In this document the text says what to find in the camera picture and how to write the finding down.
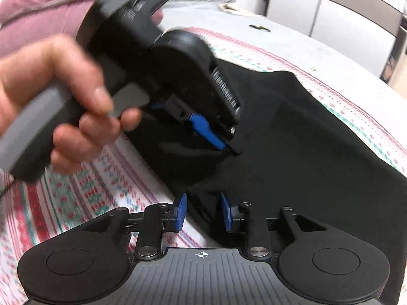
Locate black pants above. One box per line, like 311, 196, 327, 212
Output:
128, 61, 406, 304

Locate person's left hand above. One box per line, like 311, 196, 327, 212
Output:
1, 35, 141, 175

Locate small black clip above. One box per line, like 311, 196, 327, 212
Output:
249, 24, 270, 32

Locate patterned knit blanket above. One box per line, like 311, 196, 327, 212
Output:
0, 26, 407, 305

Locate white grey wardrobe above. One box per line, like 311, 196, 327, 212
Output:
266, 0, 406, 77

